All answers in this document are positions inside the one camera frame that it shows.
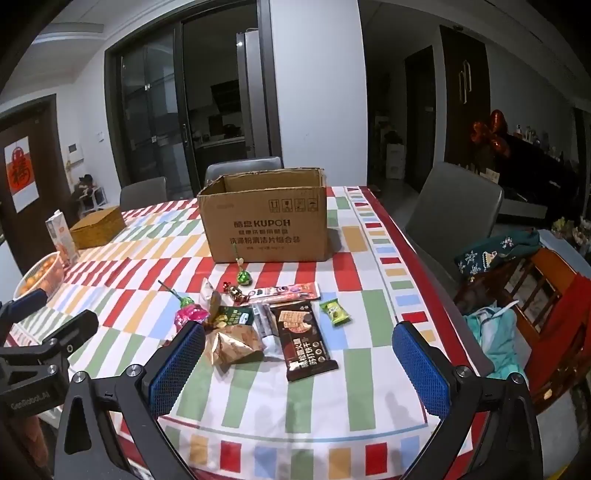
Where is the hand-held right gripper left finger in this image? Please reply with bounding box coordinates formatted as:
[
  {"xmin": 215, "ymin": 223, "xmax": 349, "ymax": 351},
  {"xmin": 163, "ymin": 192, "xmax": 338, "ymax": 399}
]
[{"xmin": 55, "ymin": 322, "xmax": 206, "ymax": 480}]

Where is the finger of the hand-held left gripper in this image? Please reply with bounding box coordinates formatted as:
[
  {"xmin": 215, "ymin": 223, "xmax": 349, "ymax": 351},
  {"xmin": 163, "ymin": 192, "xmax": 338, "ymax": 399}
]
[
  {"xmin": 0, "ymin": 309, "xmax": 100, "ymax": 355},
  {"xmin": 0, "ymin": 289, "xmax": 49, "ymax": 335}
]

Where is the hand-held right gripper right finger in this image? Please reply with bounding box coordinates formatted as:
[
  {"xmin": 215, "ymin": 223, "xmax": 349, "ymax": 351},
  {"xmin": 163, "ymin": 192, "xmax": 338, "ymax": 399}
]
[{"xmin": 392, "ymin": 322, "xmax": 546, "ymax": 480}]

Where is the small green snack packet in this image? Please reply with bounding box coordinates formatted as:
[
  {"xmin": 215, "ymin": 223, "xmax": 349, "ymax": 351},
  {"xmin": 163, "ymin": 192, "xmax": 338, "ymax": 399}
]
[{"xmin": 320, "ymin": 299, "xmax": 352, "ymax": 328}]

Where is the long pink snack bar packet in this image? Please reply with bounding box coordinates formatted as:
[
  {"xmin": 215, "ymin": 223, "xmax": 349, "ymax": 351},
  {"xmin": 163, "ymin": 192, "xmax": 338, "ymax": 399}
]
[{"xmin": 249, "ymin": 282, "xmax": 321, "ymax": 306}]

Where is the brown cardboard box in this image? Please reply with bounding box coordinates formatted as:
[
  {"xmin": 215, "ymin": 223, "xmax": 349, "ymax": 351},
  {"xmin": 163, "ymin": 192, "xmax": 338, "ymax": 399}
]
[{"xmin": 197, "ymin": 168, "xmax": 329, "ymax": 264}]

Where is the bowl of oranges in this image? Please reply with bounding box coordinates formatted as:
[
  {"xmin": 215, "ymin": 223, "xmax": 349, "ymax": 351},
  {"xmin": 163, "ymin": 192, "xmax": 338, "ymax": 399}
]
[{"xmin": 13, "ymin": 251, "xmax": 66, "ymax": 302}]

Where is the pink wrapped lollipop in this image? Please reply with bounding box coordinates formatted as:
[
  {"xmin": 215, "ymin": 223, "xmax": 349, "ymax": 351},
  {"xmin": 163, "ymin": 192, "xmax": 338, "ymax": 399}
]
[{"xmin": 158, "ymin": 280, "xmax": 209, "ymax": 332}]

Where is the colourful striped tablecloth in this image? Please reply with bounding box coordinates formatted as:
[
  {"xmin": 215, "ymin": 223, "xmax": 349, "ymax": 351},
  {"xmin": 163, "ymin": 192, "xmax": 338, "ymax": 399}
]
[{"xmin": 4, "ymin": 185, "xmax": 497, "ymax": 480}]

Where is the golden crinkled snack packet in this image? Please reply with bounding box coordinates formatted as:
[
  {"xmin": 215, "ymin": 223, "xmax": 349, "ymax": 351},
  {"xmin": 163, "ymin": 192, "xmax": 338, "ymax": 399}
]
[{"xmin": 205, "ymin": 323, "xmax": 264, "ymax": 366}]

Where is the dark green snack packet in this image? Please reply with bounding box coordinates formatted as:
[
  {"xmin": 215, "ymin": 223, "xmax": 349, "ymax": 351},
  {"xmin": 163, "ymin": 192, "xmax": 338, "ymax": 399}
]
[{"xmin": 216, "ymin": 305, "xmax": 253, "ymax": 328}]

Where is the white snack packet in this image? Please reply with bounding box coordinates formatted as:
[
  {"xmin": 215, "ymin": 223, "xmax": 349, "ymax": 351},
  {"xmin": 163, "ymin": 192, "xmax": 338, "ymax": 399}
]
[{"xmin": 199, "ymin": 277, "xmax": 223, "ymax": 309}]

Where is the teal white garment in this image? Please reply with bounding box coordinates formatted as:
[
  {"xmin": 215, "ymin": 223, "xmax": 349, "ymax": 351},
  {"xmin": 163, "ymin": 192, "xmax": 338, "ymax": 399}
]
[{"xmin": 463, "ymin": 302, "xmax": 530, "ymax": 377}]

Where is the orange white juice carton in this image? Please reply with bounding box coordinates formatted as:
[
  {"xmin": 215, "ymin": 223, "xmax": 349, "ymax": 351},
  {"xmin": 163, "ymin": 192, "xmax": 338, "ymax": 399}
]
[{"xmin": 45, "ymin": 209, "xmax": 79, "ymax": 267}]

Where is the clear grey snack packet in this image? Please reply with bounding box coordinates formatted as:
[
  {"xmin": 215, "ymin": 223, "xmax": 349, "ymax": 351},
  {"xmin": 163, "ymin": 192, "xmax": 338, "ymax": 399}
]
[{"xmin": 252, "ymin": 302, "xmax": 283, "ymax": 357}]

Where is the yellow woven box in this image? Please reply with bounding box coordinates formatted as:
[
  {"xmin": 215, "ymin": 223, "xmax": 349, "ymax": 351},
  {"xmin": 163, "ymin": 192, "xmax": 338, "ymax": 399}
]
[{"xmin": 69, "ymin": 206, "xmax": 127, "ymax": 250}]

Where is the green wrapped lollipop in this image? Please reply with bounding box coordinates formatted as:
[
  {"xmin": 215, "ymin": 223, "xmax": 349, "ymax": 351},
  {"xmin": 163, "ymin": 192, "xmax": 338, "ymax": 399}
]
[{"xmin": 233, "ymin": 244, "xmax": 253, "ymax": 287}]

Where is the dark brown wooden door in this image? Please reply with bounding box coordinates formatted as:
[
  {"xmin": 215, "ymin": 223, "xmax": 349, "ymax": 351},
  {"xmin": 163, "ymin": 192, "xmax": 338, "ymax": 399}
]
[{"xmin": 0, "ymin": 94, "xmax": 75, "ymax": 278}]

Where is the dark brown cracker packet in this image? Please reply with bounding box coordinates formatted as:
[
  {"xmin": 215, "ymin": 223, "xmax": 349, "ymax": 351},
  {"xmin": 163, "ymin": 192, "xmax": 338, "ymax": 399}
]
[{"xmin": 269, "ymin": 302, "xmax": 339, "ymax": 382}]

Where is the white rack with toy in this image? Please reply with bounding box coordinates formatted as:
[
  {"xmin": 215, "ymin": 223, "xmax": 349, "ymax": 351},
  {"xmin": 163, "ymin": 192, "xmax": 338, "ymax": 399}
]
[{"xmin": 71, "ymin": 174, "xmax": 105, "ymax": 219}]

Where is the red white door poster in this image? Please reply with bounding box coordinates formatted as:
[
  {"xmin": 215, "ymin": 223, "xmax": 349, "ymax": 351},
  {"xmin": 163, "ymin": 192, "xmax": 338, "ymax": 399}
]
[{"xmin": 4, "ymin": 136, "xmax": 38, "ymax": 213}]

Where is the green knitted patterned garment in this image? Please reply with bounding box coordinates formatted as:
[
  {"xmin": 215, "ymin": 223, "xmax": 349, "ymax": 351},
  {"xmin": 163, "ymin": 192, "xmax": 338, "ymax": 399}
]
[{"xmin": 454, "ymin": 229, "xmax": 541, "ymax": 278}]

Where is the red wooden chair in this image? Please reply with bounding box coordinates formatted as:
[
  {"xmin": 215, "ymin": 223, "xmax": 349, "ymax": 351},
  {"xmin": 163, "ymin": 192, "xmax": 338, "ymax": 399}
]
[{"xmin": 454, "ymin": 244, "xmax": 591, "ymax": 403}]

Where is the grey dining chair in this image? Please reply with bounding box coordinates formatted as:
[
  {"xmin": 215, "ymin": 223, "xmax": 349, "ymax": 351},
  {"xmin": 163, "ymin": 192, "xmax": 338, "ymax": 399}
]
[
  {"xmin": 119, "ymin": 176, "xmax": 168, "ymax": 212},
  {"xmin": 204, "ymin": 156, "xmax": 284, "ymax": 186},
  {"xmin": 405, "ymin": 162, "xmax": 505, "ymax": 280}
]

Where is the red cloth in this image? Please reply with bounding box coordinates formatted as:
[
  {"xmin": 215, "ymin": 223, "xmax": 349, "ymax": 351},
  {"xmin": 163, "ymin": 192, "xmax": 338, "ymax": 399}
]
[{"xmin": 551, "ymin": 271, "xmax": 591, "ymax": 386}]

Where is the white box in hallway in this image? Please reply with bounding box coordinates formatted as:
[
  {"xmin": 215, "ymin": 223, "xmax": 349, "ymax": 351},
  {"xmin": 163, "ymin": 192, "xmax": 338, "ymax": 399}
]
[{"xmin": 385, "ymin": 143, "xmax": 407, "ymax": 180}]

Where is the black piano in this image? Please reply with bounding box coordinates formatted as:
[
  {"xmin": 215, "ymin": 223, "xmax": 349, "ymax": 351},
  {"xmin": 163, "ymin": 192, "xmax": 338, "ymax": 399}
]
[{"xmin": 444, "ymin": 131, "xmax": 591, "ymax": 228}]

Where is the red foil bow balloon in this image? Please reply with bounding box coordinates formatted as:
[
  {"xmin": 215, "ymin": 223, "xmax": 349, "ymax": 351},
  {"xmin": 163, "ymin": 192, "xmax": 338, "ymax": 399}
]
[{"xmin": 470, "ymin": 109, "xmax": 512, "ymax": 158}]

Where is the dark framed glass sliding door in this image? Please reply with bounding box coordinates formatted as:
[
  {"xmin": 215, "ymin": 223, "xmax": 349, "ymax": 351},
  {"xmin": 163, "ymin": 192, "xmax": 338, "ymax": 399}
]
[{"xmin": 104, "ymin": 0, "xmax": 283, "ymax": 202}]

